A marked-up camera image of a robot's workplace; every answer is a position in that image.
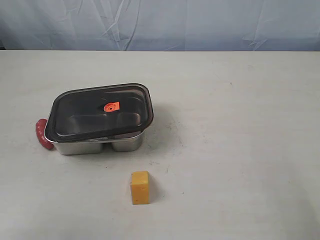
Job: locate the yellow cheese block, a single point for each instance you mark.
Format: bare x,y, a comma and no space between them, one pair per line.
139,187

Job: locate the dark transparent lunch box lid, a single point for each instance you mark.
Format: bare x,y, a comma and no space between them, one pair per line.
99,112

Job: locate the red sausage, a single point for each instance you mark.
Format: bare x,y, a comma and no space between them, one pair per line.
40,130

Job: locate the stainless steel lunch box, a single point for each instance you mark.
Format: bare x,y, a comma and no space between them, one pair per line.
120,143

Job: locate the light blue backdrop cloth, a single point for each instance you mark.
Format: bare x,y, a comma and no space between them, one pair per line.
160,25

